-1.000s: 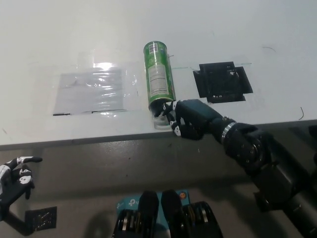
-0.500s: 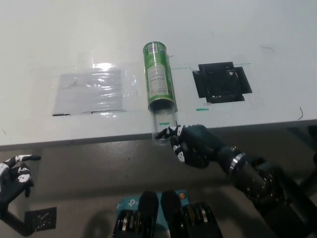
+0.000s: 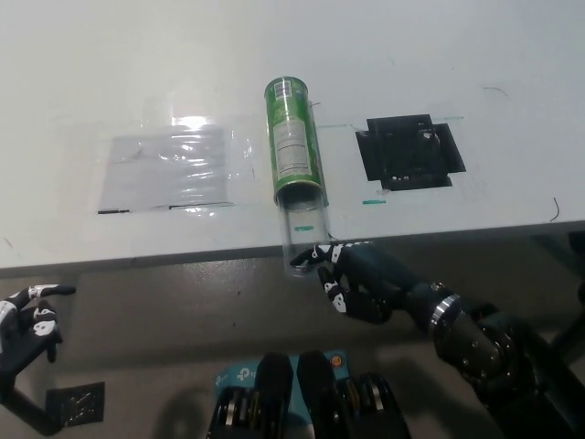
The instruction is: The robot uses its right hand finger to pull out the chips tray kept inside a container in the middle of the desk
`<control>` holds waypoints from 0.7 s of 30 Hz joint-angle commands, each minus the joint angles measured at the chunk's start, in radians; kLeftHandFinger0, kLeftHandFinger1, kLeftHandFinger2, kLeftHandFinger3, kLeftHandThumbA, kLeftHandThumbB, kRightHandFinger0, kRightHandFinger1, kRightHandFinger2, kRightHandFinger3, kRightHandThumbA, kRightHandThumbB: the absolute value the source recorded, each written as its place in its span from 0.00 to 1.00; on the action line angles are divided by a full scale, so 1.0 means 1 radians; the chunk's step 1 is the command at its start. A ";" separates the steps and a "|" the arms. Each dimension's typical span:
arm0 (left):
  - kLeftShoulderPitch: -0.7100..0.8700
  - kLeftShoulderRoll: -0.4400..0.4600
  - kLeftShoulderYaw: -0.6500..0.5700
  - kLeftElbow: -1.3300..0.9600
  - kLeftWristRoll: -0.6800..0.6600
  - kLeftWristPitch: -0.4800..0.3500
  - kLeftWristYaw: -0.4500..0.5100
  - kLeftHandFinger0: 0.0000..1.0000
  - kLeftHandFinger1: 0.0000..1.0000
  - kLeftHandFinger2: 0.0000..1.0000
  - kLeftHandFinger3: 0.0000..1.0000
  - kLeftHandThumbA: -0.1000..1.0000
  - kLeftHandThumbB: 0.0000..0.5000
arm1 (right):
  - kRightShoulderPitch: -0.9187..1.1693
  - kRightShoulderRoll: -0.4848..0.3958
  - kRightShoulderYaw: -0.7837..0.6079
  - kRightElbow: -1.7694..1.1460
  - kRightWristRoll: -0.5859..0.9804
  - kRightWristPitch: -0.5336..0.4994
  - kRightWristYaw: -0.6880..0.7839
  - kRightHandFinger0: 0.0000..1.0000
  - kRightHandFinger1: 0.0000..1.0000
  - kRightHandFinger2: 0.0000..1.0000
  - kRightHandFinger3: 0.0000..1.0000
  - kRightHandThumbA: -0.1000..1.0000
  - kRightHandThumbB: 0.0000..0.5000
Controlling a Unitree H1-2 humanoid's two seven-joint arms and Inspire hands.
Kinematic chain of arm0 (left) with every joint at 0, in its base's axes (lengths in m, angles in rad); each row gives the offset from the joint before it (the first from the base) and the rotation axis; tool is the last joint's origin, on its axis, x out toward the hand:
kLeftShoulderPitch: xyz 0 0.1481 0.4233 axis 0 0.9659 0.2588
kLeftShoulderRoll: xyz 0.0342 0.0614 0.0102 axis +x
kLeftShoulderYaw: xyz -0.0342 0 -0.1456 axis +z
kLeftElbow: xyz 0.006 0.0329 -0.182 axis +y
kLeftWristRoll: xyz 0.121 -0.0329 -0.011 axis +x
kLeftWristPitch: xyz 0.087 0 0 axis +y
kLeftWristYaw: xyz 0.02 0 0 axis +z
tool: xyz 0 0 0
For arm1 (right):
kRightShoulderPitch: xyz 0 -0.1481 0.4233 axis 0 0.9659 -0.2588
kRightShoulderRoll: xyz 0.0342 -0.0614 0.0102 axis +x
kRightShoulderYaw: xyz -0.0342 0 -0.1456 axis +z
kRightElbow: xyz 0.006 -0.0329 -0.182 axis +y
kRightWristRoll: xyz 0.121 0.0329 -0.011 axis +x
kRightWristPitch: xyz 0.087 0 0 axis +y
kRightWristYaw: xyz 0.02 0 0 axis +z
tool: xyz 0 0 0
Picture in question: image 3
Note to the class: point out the green chips can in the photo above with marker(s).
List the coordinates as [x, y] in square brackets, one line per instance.
[292, 146]

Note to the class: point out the clear plastic film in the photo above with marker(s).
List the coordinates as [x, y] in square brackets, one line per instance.
[240, 151]

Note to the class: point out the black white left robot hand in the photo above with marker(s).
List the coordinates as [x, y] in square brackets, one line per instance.
[23, 338]

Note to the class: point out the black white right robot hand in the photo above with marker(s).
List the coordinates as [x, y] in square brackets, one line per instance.
[370, 274]

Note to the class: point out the black floor tape patch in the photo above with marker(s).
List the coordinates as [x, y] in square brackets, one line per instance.
[75, 404]

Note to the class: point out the black tape square patch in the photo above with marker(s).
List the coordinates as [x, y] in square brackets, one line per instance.
[407, 151]

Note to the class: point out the green tape strip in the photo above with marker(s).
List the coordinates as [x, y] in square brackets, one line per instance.
[373, 201]

